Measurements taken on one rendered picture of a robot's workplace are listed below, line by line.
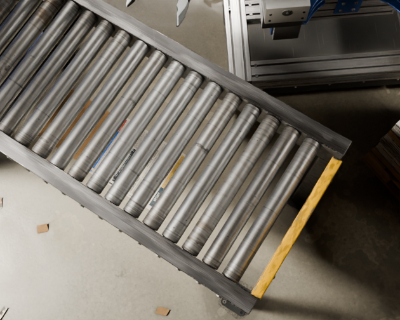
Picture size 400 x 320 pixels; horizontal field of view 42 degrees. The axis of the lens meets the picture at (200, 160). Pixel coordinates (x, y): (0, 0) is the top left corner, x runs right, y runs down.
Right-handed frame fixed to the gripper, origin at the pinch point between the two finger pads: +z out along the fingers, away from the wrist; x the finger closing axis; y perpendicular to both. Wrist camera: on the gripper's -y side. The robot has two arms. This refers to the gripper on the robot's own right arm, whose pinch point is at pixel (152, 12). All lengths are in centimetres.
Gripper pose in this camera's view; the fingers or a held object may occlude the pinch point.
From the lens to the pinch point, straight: 112.2
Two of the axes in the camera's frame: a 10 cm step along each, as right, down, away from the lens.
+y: -0.5, 2.0, 9.8
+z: -3.7, 9.0, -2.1
